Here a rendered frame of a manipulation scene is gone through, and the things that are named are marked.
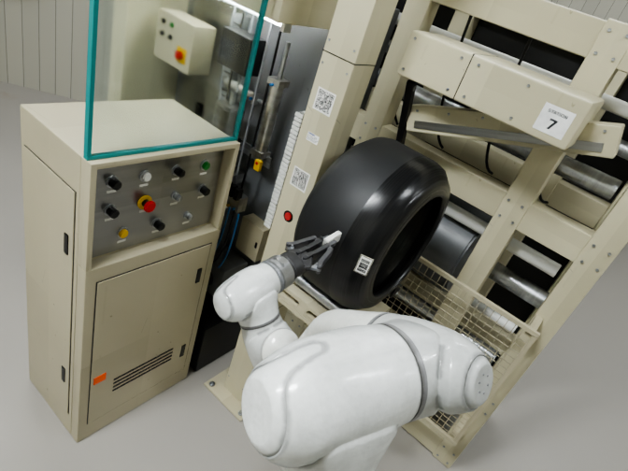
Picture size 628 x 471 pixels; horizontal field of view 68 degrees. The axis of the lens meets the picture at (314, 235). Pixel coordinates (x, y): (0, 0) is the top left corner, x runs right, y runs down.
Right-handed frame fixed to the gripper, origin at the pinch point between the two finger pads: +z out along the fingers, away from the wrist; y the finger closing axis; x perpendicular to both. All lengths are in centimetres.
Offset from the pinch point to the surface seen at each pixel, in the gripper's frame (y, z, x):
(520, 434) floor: -88, 118, 142
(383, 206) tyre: -6.6, 12.0, -11.0
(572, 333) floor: -93, 260, 162
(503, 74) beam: -10, 57, -45
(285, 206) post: 34.6, 21.3, 18.3
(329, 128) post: 27.0, 26.3, -16.5
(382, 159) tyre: 4.0, 23.7, -17.6
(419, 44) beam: 20, 56, -43
